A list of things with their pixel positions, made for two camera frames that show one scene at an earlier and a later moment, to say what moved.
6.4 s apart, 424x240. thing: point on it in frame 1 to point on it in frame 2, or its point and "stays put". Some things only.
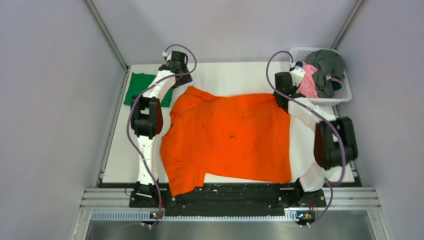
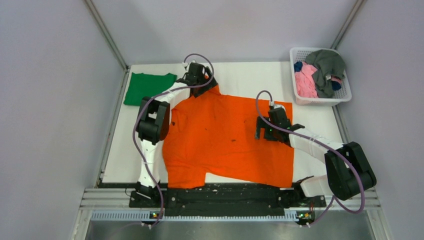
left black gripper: x=186 y=78 to x=212 y=84
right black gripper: x=295 y=89 to x=262 y=124
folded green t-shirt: x=139 y=82 stays put
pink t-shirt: x=307 y=88 stays put
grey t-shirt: x=329 y=65 stays put
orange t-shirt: x=239 y=137 stays put
